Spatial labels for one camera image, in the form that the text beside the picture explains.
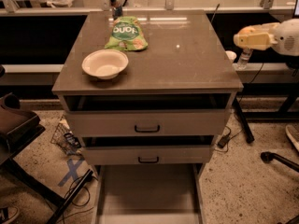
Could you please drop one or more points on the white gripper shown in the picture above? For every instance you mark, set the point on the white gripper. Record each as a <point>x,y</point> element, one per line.
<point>286,37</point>

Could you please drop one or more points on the orange fruit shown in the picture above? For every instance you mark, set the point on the orange fruit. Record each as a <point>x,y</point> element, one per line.
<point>247,30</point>

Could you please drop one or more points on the grey drawer cabinet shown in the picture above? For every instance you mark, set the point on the grey drawer cabinet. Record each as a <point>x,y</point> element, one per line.
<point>184,69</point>

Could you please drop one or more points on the lower grey drawer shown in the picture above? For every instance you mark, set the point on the lower grey drawer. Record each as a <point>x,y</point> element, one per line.
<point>146,155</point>

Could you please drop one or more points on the grey drawer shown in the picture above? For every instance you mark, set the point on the grey drawer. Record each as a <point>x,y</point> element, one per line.
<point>92,124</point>
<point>146,155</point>

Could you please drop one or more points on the middle grey drawer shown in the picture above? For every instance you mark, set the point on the middle grey drawer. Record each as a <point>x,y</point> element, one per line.
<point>92,124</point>

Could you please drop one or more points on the clear plastic water bottle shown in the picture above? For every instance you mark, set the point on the clear plastic water bottle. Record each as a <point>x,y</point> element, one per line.
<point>244,58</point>

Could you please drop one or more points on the white paper cup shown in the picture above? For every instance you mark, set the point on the white paper cup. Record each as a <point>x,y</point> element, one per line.
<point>231,55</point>

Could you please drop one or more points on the grey sneaker right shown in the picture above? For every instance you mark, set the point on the grey sneaker right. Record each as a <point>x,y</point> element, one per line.
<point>293,134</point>

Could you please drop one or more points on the black power adapter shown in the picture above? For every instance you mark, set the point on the black power adapter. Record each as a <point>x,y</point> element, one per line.
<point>223,141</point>

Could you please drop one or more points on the black chair base leg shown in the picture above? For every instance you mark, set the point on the black chair base leg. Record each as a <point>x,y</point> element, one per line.
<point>267,157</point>

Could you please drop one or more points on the green chip bag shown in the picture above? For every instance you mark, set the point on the green chip bag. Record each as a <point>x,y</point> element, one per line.
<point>126,35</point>

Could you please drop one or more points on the dark energy drink can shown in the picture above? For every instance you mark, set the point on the dark energy drink can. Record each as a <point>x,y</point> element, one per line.
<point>116,8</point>

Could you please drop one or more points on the white paper bowl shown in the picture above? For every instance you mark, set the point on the white paper bowl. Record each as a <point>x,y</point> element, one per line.
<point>105,63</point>

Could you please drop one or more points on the sneaker bottom left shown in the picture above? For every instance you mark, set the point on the sneaker bottom left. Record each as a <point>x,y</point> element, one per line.
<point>8,214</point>

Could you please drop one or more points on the wire basket on floor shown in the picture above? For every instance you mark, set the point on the wire basket on floor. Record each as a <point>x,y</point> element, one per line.
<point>64,139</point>

